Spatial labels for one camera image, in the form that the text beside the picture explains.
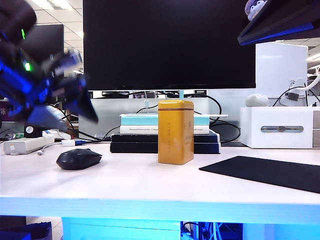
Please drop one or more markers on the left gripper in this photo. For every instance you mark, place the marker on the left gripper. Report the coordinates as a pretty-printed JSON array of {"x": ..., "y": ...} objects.
[{"x": 60, "y": 82}]

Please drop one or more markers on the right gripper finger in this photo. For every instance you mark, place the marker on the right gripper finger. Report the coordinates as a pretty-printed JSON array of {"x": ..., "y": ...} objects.
[
  {"x": 287, "y": 12},
  {"x": 287, "y": 33}
]

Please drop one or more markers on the black computer mouse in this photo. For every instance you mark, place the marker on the black computer mouse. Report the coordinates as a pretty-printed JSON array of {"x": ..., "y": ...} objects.
[{"x": 77, "y": 160}]

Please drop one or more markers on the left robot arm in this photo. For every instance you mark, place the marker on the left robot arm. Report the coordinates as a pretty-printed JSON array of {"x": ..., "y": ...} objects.
[{"x": 15, "y": 82}]

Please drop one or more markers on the black mouse pad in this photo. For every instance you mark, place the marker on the black mouse pad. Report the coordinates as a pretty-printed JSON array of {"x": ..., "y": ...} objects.
[{"x": 275, "y": 172}]

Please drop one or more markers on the white printed tube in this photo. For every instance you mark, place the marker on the white printed tube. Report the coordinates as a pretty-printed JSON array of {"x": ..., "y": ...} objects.
[{"x": 58, "y": 113}]

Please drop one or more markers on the small white adapter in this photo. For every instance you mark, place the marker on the small white adapter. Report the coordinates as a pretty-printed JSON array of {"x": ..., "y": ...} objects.
[{"x": 68, "y": 143}]

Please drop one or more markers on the purple plush toy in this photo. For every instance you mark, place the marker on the purple plush toy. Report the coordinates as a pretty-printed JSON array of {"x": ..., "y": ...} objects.
[{"x": 253, "y": 10}]

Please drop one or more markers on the white board panel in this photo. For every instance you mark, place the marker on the white board panel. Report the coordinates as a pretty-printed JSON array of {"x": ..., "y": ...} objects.
[{"x": 280, "y": 70}]

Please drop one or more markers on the black cube with white circle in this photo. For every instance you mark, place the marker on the black cube with white circle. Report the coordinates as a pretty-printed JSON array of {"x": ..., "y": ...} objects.
[{"x": 31, "y": 130}]

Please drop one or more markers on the white clamp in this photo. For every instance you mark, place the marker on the white clamp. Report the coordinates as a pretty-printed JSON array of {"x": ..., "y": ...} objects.
[{"x": 298, "y": 82}]

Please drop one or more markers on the white power strip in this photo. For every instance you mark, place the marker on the white power strip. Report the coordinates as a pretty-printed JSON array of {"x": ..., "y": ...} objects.
[{"x": 27, "y": 145}]

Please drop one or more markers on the purple name sign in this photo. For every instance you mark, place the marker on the purple name sign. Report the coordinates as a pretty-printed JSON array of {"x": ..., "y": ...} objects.
[{"x": 3, "y": 111}]

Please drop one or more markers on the white crumpled ball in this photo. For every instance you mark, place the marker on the white crumpled ball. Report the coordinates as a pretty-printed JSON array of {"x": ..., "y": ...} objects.
[{"x": 257, "y": 100}]

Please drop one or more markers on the navy hardcover book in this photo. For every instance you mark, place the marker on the navy hardcover book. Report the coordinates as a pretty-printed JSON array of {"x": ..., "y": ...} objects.
[
  {"x": 135, "y": 148},
  {"x": 135, "y": 138}
]

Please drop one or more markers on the teal paperback book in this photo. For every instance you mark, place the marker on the teal paperback book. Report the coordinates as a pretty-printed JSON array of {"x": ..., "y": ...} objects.
[{"x": 140, "y": 121}]

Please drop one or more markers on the white paperback book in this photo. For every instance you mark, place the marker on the white paperback book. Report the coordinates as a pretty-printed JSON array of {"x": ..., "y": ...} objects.
[{"x": 140, "y": 130}]

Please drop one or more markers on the small black monitor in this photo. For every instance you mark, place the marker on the small black monitor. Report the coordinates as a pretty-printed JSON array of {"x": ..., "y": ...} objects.
[{"x": 50, "y": 37}]

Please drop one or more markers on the white tissue box organizer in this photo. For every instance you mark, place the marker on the white tissue box organizer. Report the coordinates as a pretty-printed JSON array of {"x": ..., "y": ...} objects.
[{"x": 275, "y": 117}]

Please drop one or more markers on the yellow tea tin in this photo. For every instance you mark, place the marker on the yellow tea tin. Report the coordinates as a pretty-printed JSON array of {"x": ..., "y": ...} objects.
[{"x": 175, "y": 135}]

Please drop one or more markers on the large black monitor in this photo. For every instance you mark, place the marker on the large black monitor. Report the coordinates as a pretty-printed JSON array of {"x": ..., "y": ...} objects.
[{"x": 162, "y": 45}]

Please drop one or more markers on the dark blue bag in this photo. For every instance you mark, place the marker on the dark blue bag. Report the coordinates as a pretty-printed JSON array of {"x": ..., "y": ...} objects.
[{"x": 25, "y": 232}]

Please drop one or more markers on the white under-desk cabinet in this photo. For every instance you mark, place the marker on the white under-desk cabinet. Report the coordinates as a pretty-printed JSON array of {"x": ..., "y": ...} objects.
[{"x": 120, "y": 231}]

